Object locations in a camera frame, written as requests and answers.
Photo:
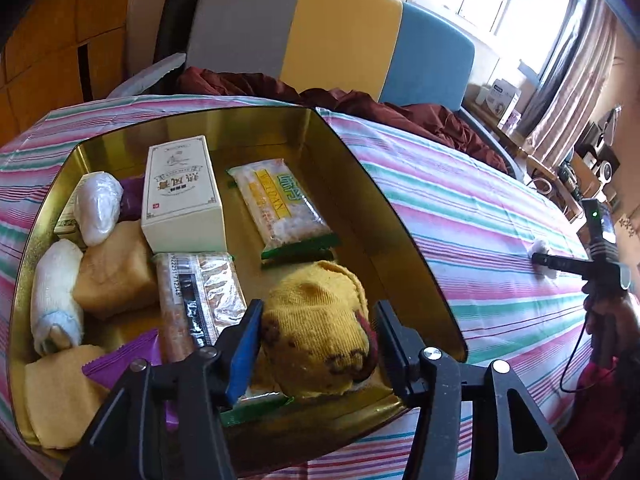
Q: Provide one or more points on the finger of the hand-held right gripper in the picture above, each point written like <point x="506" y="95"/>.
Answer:
<point x="560" y="262"/>

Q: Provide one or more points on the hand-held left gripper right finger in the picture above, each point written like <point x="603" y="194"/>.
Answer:
<point x="395" y="345"/>

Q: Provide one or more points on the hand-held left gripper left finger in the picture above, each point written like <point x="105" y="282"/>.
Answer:
<point x="245" y="355"/>

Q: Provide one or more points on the green edged snack packet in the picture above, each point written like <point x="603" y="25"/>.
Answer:
<point x="255" y="407"/>

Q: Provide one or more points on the clear snack bar packet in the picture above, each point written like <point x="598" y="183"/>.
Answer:
<point x="225" y="290"/>

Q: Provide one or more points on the yellow sock ball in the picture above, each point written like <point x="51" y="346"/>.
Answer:
<point x="315" y="330"/>

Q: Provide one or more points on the cereal bar packet black label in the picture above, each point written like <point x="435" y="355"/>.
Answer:
<point x="182" y="300"/>

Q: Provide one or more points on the purple snack packet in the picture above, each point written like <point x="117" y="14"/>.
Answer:
<point x="131" y="200"/>
<point x="125" y="360"/>

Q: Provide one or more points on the rice cracker packet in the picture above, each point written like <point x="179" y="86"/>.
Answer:
<point x="282" y="205"/>

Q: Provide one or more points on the gold tin box maroon outside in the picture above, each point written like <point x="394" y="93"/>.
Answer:
<point x="350" y="185"/>

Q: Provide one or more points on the cream cardboard box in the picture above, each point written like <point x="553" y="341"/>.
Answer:
<point x="180" y="195"/>

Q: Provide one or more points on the large white ball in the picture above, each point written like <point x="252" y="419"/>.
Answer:
<point x="100" y="205"/>

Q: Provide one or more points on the person's right hand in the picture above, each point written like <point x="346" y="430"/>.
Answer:
<point x="625" y="320"/>

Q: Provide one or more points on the wooden cabinet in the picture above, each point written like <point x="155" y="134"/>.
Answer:
<point x="587" y="180"/>

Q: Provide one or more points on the small white fan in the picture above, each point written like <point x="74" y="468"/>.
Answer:
<point x="607" y="171"/>

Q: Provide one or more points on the striped tablecloth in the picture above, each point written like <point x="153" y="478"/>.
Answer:
<point x="450" y="220"/>

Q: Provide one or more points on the wooden desk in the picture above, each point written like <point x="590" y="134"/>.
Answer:
<point x="520" y="147"/>

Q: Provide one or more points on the person's red clothing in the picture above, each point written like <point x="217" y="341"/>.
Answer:
<point x="595" y="410"/>

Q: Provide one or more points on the small pink box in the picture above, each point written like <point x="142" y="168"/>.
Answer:
<point x="512" y="121"/>

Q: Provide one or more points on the patterned curtain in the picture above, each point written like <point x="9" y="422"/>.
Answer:
<point x="575" y="90"/>

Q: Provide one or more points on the white appliance carton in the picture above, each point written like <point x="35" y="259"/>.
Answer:
<point x="504" y="97"/>

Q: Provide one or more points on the maroon blanket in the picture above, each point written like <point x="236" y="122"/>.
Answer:
<point x="400" y="115"/>

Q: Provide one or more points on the window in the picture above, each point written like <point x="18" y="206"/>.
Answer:
<point x="500" y="5"/>

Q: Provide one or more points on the grey yellow blue armchair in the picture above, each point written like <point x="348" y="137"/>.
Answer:
<point x="340" y="35"/>

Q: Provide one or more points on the wooden wardrobe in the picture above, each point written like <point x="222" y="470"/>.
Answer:
<point x="50" y="35"/>

